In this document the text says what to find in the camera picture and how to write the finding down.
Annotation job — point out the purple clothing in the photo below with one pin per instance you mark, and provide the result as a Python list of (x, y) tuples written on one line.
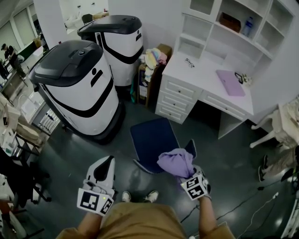
[(175, 163)]

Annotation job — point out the white ornate table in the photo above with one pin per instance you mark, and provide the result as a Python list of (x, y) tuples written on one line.
[(285, 126)]

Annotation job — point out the small black picture frame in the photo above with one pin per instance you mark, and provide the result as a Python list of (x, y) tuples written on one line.
[(238, 77)]

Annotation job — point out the person's right hand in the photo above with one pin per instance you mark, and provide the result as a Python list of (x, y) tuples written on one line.
[(208, 186)]

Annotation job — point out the tall cardboard box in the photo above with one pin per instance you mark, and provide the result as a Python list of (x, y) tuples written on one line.
[(151, 88)]

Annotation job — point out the person's tan shorts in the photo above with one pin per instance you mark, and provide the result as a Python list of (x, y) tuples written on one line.
[(140, 221)]

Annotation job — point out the person's right forearm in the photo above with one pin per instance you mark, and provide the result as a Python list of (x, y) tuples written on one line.
[(209, 217)]

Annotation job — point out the blue chair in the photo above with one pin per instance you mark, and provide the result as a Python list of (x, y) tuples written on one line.
[(151, 142)]

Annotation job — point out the small white ornament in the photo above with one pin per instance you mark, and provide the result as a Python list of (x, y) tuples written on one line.
[(247, 79)]

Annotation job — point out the person's left forearm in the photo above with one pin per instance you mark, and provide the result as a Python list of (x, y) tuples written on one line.
[(91, 224)]

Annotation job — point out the brown box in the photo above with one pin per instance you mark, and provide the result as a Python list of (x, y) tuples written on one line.
[(230, 22)]

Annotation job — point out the black office chair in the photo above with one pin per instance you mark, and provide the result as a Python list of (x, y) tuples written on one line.
[(21, 177)]

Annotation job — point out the pile of pastel cloths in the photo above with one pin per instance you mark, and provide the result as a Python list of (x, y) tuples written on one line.
[(153, 58)]

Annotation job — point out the large white black service robot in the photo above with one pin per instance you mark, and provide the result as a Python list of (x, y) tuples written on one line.
[(121, 39), (79, 93)]

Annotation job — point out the person's right white shoe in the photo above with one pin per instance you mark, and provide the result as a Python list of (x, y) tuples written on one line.
[(151, 196)]

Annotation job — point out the clear water bottle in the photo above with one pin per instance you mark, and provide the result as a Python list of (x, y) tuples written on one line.
[(248, 26)]

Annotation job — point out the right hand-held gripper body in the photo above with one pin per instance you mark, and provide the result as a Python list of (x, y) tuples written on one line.
[(194, 187)]

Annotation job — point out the white desk with shelf hutch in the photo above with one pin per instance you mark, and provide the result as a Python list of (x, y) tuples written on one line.
[(187, 77)]

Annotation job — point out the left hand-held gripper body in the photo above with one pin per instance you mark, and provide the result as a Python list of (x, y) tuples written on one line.
[(93, 201)]

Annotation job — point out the black eyeglasses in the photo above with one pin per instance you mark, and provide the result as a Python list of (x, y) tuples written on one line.
[(189, 63)]

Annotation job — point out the person's left hand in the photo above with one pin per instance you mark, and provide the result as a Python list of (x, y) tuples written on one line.
[(93, 186)]

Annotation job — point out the purple laptop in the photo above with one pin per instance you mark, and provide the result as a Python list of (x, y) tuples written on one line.
[(230, 82)]

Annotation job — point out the person's white shoe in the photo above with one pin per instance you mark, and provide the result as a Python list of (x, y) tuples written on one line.
[(151, 196), (126, 196)]

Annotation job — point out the person's left white shoe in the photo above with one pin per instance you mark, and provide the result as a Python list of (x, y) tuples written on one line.
[(126, 196)]

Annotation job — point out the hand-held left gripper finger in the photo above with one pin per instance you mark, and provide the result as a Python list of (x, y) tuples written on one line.
[(112, 168), (91, 172)]

